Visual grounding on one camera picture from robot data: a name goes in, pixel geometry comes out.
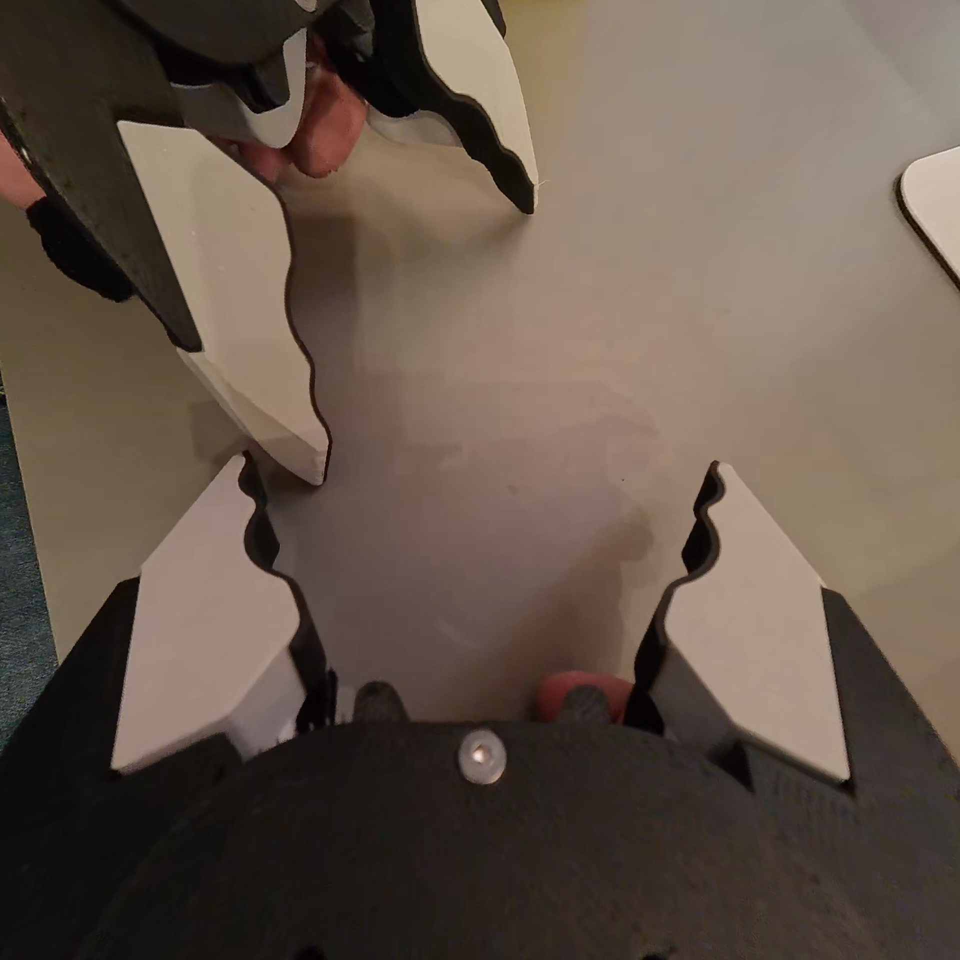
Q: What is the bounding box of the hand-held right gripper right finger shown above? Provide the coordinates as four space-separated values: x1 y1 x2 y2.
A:
622 460 854 786

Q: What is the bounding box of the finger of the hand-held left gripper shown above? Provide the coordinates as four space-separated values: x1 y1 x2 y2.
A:
117 120 334 487
358 0 541 217

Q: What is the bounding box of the person's left hand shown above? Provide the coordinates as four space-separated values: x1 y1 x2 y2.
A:
241 33 370 183

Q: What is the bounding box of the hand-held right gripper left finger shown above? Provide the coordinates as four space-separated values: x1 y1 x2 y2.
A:
109 450 337 774

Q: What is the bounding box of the white metal stand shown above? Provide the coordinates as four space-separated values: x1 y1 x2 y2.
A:
896 146 960 294

